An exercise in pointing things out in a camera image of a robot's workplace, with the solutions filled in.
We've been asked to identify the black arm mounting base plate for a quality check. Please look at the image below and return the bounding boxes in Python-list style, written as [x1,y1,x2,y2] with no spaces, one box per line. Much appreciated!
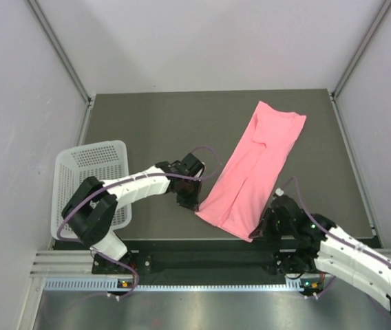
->
[91,239,320,279]

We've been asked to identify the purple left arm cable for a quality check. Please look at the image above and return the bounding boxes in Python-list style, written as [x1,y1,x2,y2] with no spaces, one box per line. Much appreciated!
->
[56,146,223,300]

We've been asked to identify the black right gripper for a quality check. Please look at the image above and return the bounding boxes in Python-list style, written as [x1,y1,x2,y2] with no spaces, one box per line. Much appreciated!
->
[250,207,295,243]

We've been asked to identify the pink t shirt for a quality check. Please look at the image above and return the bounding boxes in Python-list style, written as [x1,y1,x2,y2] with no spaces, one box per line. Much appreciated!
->
[195,101,307,242]

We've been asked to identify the aluminium frame post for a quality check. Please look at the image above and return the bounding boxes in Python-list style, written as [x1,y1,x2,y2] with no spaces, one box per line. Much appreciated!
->
[25,0,95,107]
[329,0,391,102]

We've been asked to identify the aluminium frame post left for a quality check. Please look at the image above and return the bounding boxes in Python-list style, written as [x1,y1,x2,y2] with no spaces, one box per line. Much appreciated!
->
[25,0,95,107]

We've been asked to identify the white perforated plastic basket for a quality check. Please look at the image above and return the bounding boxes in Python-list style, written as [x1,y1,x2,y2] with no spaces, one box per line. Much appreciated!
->
[51,140,129,239]

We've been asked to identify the grey slotted cable duct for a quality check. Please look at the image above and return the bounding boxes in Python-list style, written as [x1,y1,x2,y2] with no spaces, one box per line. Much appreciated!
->
[43,277,324,292]

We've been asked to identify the aluminium frame post right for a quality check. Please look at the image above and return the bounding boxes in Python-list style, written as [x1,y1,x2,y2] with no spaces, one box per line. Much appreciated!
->
[329,0,391,102]

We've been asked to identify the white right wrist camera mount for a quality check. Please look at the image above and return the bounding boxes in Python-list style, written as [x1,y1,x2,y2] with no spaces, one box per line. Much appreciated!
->
[273,188,284,198]

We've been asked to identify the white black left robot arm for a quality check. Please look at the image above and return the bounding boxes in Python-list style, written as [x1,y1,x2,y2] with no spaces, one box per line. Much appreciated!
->
[61,153,205,273]

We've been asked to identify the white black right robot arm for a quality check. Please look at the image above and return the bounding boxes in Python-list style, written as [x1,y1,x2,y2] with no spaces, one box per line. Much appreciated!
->
[249,195,391,315]

